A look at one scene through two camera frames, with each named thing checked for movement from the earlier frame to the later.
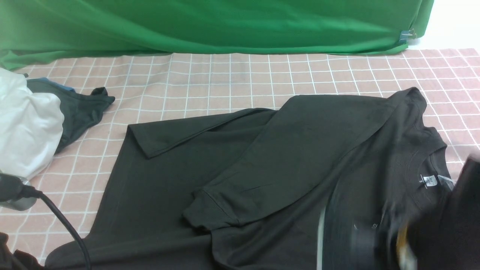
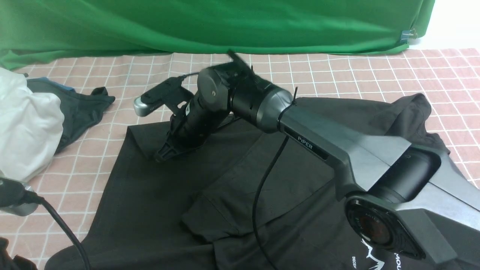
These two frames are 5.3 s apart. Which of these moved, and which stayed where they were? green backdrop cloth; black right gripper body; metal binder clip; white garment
Moved: black right gripper body
Stayed: green backdrop cloth; metal binder clip; white garment
